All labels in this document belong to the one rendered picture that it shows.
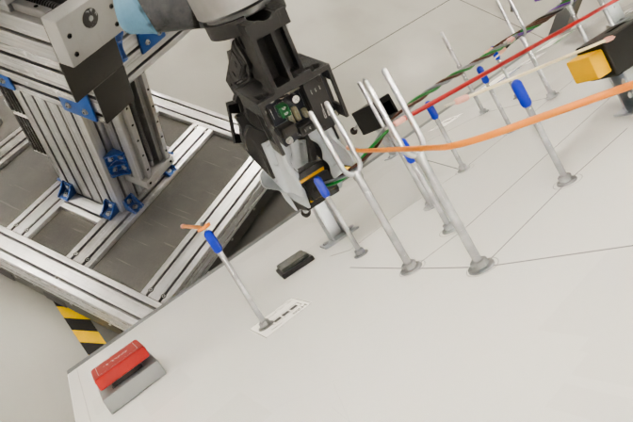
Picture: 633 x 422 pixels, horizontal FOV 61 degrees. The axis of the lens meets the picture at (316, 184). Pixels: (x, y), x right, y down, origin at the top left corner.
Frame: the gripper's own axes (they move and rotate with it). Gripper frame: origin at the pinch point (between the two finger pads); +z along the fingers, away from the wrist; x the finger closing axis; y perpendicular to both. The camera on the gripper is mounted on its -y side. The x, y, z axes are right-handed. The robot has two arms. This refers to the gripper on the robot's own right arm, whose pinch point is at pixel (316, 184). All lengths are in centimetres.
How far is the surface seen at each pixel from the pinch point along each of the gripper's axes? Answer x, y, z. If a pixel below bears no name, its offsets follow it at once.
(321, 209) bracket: -0.1, -2.4, 4.7
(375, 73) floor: 95, -174, 72
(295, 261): -6.0, 0.9, 6.3
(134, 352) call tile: -23.5, 4.7, 1.9
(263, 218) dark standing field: 8, -124, 76
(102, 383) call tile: -26.9, 5.8, 2.0
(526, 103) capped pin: 11.6, 19.8, -8.6
